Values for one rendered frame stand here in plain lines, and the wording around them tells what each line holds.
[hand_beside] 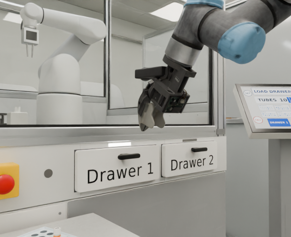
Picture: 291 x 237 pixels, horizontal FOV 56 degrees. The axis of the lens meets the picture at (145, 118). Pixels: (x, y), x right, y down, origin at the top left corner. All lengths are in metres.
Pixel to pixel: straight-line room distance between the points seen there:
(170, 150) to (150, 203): 0.19
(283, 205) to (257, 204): 0.98
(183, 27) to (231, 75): 1.93
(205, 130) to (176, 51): 0.54
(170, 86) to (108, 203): 0.40
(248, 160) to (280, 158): 1.00
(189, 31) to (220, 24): 0.08
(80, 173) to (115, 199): 0.15
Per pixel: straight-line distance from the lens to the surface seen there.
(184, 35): 0.61
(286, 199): 1.49
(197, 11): 0.60
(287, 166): 1.46
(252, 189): 2.45
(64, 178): 0.76
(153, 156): 0.89
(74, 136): 0.76
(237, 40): 0.53
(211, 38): 0.56
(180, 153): 0.98
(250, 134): 1.27
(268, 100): 1.42
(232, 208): 2.58
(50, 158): 0.73
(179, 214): 1.05
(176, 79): 0.63
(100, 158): 0.78
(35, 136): 0.72
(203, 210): 1.15
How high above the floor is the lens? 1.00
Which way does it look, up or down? 1 degrees up
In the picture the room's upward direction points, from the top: straight up
